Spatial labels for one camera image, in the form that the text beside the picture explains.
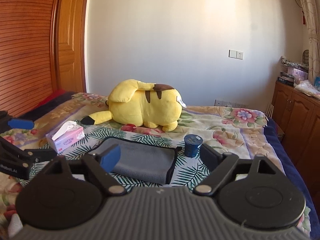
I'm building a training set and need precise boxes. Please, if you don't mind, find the floral bed blanket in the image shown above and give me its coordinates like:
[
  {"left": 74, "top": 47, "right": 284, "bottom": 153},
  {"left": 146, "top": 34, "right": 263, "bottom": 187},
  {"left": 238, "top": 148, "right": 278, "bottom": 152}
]
[{"left": 3, "top": 93, "right": 319, "bottom": 239}]

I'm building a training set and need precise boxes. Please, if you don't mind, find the yellow Pikachu plush toy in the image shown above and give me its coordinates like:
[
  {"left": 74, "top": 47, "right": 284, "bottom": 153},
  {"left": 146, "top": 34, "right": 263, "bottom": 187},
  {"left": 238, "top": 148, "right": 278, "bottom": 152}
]
[{"left": 81, "top": 79, "right": 186, "bottom": 132}]

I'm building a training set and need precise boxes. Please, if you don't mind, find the dark blue cup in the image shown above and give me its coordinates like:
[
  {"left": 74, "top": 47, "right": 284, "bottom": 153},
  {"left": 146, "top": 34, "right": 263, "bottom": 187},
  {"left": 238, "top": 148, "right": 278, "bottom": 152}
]
[{"left": 184, "top": 134, "right": 203, "bottom": 158}]

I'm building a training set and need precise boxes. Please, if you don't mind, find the blue box on cabinet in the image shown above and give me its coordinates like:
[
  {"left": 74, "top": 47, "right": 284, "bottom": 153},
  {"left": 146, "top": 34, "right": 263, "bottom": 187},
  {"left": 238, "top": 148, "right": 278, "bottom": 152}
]
[{"left": 314, "top": 76, "right": 320, "bottom": 89}]

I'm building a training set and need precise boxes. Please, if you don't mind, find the white plastic bag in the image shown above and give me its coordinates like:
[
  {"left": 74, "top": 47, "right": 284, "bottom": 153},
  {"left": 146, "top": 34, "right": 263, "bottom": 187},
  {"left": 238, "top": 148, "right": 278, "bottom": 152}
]
[{"left": 295, "top": 80, "right": 320, "bottom": 100}]

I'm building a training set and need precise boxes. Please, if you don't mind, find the wooden side cabinet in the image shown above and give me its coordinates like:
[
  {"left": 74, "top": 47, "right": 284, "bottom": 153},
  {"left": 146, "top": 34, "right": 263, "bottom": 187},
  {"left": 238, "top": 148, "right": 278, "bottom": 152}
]
[{"left": 271, "top": 80, "right": 320, "bottom": 196}]

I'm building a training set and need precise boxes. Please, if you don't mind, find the white wall power strip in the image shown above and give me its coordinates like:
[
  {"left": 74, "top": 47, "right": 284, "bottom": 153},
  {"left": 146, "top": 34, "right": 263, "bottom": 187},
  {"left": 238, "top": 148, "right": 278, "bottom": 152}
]
[{"left": 214, "top": 99, "right": 248, "bottom": 108}]

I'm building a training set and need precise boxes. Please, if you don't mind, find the floral curtain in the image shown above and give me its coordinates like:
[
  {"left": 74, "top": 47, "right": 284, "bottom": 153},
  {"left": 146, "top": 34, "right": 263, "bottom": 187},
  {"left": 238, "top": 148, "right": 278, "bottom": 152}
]
[{"left": 300, "top": 0, "right": 319, "bottom": 84}]

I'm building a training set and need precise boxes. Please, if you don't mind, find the white wall switch socket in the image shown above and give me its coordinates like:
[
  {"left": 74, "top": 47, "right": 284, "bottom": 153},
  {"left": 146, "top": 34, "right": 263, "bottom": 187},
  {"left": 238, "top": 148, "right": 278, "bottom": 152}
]
[{"left": 228, "top": 50, "right": 244, "bottom": 60}]

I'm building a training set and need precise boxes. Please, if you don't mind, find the pink tissue box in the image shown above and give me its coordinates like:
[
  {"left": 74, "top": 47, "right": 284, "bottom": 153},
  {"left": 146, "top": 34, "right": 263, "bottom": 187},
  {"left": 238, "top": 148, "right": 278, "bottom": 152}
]
[{"left": 46, "top": 121, "right": 85, "bottom": 153}]

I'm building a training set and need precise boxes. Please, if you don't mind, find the palm leaf print cloth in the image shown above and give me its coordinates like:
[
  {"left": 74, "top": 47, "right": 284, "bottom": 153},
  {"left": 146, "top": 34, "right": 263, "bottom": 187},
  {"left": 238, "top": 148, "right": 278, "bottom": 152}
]
[{"left": 0, "top": 125, "right": 226, "bottom": 205}]

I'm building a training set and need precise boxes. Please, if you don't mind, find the purple and grey towel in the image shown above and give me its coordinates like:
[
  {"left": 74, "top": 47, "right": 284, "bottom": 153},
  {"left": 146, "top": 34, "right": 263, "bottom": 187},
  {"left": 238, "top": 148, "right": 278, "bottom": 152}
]
[{"left": 88, "top": 137, "right": 181, "bottom": 184}]

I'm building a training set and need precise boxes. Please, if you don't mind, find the wooden slatted headboard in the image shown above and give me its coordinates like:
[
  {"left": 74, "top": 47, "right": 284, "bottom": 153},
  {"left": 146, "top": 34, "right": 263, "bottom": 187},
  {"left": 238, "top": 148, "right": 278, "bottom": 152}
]
[{"left": 1, "top": 0, "right": 57, "bottom": 116}]

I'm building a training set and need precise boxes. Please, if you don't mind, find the pile of boxes and books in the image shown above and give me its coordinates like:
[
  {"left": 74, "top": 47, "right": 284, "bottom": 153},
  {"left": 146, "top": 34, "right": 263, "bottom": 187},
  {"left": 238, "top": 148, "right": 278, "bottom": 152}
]
[{"left": 278, "top": 56, "right": 309, "bottom": 87}]

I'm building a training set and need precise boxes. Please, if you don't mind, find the red and dark pillow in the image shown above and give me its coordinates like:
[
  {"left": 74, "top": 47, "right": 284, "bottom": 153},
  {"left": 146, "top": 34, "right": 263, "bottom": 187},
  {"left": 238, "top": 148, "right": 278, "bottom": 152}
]
[{"left": 18, "top": 89, "right": 75, "bottom": 121}]

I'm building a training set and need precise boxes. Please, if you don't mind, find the wooden door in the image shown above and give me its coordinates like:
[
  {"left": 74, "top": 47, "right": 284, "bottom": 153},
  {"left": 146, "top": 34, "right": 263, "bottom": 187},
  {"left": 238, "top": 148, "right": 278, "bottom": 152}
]
[{"left": 50, "top": 0, "right": 87, "bottom": 92}]

